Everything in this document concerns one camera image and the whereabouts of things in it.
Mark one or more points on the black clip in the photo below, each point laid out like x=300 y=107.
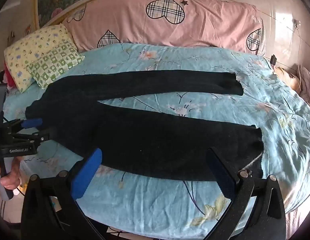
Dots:
x=273 y=60

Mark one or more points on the pale pink under sheet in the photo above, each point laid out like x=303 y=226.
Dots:
x=293 y=220

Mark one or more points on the beige cloth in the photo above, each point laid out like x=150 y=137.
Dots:
x=287 y=77

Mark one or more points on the red cloth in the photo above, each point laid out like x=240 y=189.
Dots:
x=8 y=78

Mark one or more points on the white wall charger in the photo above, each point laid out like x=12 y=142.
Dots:
x=296 y=23

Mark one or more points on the black pants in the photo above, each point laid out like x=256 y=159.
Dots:
x=145 y=140

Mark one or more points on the green checked pillow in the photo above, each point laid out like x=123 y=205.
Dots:
x=55 y=62

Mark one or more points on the mauve pillow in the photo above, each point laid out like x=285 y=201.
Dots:
x=307 y=85

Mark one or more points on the pink heart print long pillow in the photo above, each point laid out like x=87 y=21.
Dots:
x=207 y=22

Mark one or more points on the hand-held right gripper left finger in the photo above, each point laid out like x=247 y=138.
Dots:
x=87 y=175

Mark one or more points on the person's left hand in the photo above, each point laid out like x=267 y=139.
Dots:
x=12 y=178

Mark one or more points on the yellow patterned pillow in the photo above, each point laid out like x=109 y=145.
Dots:
x=32 y=45

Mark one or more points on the light blue floral bedsheet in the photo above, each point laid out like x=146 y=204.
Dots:
x=170 y=205

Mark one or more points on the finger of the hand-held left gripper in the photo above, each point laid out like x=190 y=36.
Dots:
x=32 y=123
x=40 y=138

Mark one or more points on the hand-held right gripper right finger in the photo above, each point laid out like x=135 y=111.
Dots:
x=219 y=172

